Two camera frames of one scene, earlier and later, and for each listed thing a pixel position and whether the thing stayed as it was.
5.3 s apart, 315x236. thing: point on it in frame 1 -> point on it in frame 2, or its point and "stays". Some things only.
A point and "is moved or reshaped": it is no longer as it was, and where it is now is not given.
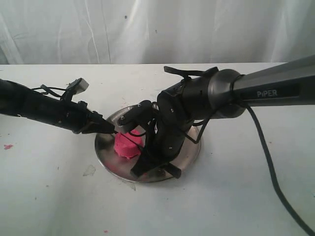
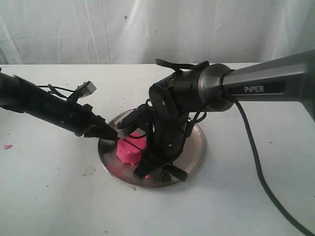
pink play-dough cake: x=127 y=145 is moved or reshaped
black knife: x=129 y=139 -> x=131 y=143
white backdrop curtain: x=140 y=32 stays
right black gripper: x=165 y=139 stays
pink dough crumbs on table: x=8 y=146 stays
